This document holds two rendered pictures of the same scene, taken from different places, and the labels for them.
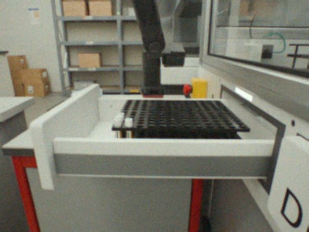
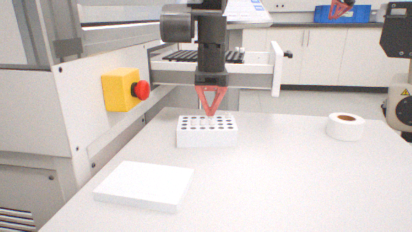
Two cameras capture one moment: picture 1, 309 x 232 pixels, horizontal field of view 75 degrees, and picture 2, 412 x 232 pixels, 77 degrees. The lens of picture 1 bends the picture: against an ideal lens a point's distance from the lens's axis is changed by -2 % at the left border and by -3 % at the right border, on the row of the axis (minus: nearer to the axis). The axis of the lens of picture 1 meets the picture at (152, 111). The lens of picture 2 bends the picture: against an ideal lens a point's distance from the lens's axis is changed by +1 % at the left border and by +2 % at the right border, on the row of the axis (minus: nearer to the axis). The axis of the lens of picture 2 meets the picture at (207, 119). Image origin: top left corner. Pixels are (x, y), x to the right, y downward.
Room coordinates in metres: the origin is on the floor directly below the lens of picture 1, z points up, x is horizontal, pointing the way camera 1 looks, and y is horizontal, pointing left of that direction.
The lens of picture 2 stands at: (1.18, 0.08, 1.01)
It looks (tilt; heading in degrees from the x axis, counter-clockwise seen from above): 22 degrees down; 189
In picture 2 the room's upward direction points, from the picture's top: straight up
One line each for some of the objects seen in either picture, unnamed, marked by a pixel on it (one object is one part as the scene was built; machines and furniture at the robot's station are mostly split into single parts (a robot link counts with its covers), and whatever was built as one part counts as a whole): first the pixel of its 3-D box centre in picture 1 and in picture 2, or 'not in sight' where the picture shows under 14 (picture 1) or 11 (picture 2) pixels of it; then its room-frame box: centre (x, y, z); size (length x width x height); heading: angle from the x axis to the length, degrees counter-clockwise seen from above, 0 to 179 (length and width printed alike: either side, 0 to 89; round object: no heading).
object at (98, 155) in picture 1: (180, 128); (203, 66); (0.39, -0.06, 0.86); 0.40 x 0.26 x 0.06; 88
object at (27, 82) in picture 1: (25, 75); not in sight; (4.29, 2.68, 0.42); 0.85 x 0.33 x 0.84; 92
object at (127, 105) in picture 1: (125, 112); (240, 56); (0.39, 0.05, 0.90); 0.18 x 0.02 x 0.01; 178
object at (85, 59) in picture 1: (90, 60); not in sight; (4.33, 1.27, 0.72); 0.41 x 0.32 x 0.28; 92
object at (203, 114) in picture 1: (175, 126); (206, 64); (0.39, -0.05, 0.87); 0.22 x 0.18 x 0.06; 88
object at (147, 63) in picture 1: (153, 59); (208, 29); (0.65, 0.00, 0.98); 0.07 x 0.06 x 0.07; 99
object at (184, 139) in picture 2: not in sight; (206, 130); (0.68, 0.00, 0.78); 0.12 x 0.08 x 0.04; 100
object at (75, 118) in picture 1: (78, 122); (274, 65); (0.40, 0.15, 0.87); 0.29 x 0.02 x 0.11; 178
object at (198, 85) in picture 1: (197, 89); (124, 89); (0.72, -0.16, 0.88); 0.07 x 0.05 x 0.07; 178
